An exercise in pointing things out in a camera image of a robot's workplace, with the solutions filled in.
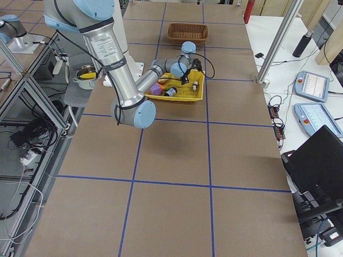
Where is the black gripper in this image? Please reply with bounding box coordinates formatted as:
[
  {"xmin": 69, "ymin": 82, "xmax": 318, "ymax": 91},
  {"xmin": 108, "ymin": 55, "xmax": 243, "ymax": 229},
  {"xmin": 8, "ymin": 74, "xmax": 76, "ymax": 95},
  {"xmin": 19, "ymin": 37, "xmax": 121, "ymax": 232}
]
[{"xmin": 180, "ymin": 69, "xmax": 191, "ymax": 82}]

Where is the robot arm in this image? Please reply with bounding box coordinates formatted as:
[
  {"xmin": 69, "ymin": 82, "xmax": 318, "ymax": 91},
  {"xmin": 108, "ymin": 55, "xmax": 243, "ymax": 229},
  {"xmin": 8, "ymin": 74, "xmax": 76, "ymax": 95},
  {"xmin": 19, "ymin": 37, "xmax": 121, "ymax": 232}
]
[
  {"xmin": 1, "ymin": 14, "xmax": 27, "ymax": 44},
  {"xmin": 44, "ymin": 1, "xmax": 196, "ymax": 129}
]

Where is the yellow plastic basket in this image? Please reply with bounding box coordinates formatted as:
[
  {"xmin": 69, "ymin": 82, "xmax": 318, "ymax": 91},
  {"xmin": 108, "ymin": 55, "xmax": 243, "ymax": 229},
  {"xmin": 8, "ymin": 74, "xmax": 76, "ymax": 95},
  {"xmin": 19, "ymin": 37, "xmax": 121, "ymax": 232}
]
[{"xmin": 145, "ymin": 70, "xmax": 205, "ymax": 102}]

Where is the brown wicker basket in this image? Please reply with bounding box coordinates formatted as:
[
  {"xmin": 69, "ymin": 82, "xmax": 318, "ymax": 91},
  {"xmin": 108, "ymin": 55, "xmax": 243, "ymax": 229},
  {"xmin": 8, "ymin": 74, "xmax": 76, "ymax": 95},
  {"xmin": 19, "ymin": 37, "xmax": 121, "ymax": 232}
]
[{"xmin": 167, "ymin": 23, "xmax": 208, "ymax": 45}]

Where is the toy panda figure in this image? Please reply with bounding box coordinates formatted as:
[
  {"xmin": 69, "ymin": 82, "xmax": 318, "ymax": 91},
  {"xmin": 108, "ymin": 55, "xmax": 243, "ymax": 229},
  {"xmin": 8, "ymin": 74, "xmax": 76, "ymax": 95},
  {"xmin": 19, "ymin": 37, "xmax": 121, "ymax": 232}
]
[{"xmin": 191, "ymin": 81, "xmax": 199, "ymax": 92}]

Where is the beige toy croissant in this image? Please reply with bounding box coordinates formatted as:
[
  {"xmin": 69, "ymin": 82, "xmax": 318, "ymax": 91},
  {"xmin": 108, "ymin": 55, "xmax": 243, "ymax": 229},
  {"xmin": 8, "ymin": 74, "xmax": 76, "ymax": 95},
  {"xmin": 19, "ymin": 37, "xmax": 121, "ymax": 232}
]
[{"xmin": 158, "ymin": 77, "xmax": 170, "ymax": 84}]

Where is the small dark bottle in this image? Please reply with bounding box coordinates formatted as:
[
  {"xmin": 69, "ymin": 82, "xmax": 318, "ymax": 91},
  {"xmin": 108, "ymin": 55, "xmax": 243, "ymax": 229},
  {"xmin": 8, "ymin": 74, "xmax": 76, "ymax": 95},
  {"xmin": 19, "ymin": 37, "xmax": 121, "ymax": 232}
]
[{"xmin": 164, "ymin": 87, "xmax": 177, "ymax": 97}]

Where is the purple foam cube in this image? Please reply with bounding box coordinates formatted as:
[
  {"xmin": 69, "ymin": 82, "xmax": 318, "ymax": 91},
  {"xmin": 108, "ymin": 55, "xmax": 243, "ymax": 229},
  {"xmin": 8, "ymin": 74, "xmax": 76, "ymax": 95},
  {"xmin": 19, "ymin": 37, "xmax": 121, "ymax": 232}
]
[{"xmin": 150, "ymin": 83, "xmax": 163, "ymax": 96}]

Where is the small black dongle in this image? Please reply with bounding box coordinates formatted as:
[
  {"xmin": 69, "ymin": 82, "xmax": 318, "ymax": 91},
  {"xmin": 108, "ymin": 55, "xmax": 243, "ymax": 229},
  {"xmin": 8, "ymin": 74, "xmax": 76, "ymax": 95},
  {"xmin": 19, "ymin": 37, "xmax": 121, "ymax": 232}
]
[{"xmin": 255, "ymin": 52, "xmax": 264, "ymax": 58}]

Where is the white enamel pot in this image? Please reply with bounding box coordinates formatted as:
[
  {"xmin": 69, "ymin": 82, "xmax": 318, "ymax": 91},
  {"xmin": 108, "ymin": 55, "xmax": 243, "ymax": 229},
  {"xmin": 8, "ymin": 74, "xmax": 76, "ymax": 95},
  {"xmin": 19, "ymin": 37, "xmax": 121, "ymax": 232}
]
[{"xmin": 72, "ymin": 65, "xmax": 98, "ymax": 90}]

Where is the red cylinder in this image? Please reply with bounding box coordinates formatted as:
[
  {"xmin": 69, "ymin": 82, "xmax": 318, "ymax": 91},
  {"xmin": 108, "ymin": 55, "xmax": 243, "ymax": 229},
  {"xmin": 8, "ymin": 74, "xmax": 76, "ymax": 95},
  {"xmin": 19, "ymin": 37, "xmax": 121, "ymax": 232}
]
[{"xmin": 243, "ymin": 0, "xmax": 255, "ymax": 24}]

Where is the black water bottle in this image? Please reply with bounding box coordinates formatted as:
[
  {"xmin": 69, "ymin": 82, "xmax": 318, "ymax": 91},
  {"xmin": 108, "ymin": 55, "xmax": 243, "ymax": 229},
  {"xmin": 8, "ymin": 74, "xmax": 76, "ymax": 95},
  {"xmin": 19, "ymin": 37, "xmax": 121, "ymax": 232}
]
[{"xmin": 292, "ymin": 30, "xmax": 314, "ymax": 58}]

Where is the far teach pendant tablet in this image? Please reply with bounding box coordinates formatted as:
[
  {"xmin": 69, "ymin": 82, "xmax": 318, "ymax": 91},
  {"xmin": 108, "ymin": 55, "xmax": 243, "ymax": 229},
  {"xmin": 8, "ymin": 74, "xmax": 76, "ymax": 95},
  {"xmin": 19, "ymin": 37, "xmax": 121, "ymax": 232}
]
[{"xmin": 294, "ymin": 71, "xmax": 330, "ymax": 103}]

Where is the teach pendant tablet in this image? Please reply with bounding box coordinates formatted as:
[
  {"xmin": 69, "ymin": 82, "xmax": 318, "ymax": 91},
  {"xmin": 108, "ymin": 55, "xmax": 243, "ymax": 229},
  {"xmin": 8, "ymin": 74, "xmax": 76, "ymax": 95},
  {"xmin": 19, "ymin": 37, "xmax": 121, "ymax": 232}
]
[
  {"xmin": 294, "ymin": 103, "xmax": 342, "ymax": 138},
  {"xmin": 294, "ymin": 71, "xmax": 330, "ymax": 103}
]

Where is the near teach pendant tablet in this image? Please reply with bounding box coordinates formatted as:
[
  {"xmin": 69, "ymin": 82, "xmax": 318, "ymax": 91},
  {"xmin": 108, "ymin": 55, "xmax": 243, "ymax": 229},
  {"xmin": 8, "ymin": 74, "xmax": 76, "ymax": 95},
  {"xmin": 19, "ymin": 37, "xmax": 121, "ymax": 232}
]
[{"xmin": 294, "ymin": 103, "xmax": 342, "ymax": 138}]

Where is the black laptop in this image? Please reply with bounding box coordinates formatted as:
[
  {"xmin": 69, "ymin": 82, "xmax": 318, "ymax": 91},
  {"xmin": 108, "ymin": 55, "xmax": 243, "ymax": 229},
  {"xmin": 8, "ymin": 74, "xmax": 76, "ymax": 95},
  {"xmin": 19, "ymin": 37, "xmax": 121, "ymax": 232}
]
[{"xmin": 281, "ymin": 125, "xmax": 342, "ymax": 200}]

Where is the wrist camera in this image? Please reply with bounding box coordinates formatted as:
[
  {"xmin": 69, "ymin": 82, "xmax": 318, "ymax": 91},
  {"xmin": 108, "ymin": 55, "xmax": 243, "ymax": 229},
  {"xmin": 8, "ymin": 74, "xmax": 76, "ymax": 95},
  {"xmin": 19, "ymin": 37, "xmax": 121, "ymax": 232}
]
[{"xmin": 192, "ymin": 58, "xmax": 203, "ymax": 72}]

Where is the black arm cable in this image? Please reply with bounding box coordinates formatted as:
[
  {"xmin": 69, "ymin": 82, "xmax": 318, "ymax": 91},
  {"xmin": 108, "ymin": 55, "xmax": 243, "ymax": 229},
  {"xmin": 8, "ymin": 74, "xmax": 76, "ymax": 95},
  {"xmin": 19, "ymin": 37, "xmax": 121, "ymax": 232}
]
[{"xmin": 191, "ymin": 52, "xmax": 216, "ymax": 80}]

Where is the aluminium frame post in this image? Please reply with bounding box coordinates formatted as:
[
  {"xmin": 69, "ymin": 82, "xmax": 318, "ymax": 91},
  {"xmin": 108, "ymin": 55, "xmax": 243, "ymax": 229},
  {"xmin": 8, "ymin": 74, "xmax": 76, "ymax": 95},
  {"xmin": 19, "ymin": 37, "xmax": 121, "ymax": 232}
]
[{"xmin": 256, "ymin": 0, "xmax": 303, "ymax": 89}]

